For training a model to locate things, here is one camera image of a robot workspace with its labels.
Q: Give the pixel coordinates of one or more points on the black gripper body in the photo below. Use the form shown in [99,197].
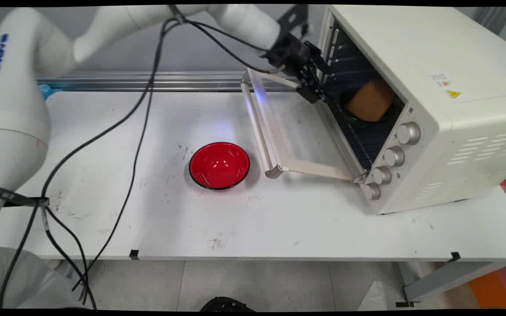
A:
[289,52]

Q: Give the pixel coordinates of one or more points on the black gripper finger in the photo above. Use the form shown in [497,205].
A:
[311,90]
[323,65]

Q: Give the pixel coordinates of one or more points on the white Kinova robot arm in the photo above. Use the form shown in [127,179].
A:
[16,109]

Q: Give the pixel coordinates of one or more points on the black round pan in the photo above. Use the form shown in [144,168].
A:
[353,120]

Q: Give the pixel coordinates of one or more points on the glass oven door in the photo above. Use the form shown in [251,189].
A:
[264,127]

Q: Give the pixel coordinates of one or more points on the orange bread loaf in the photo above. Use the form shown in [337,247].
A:
[370,102]

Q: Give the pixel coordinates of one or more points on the silver oven knob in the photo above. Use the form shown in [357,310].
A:
[394,156]
[372,191]
[381,175]
[408,133]

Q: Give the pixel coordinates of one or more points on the cream toaster oven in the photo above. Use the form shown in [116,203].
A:
[433,87]

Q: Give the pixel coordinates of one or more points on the red bowl black rim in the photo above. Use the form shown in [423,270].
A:
[219,166]

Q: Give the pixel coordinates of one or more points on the yellow warning sticker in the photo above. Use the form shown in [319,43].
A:
[453,94]

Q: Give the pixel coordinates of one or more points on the black object on floor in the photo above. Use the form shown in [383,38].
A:
[225,304]

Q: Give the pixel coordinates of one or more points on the grey table leg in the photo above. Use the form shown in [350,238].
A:
[446,280]

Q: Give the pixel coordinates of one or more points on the blue plastic clamp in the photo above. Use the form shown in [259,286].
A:
[46,90]

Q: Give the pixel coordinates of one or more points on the orange box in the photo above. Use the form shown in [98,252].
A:
[496,287]

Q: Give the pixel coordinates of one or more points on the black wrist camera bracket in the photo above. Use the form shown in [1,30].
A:
[295,18]

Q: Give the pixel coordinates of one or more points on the aluminium profile rail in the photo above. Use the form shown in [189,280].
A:
[147,81]

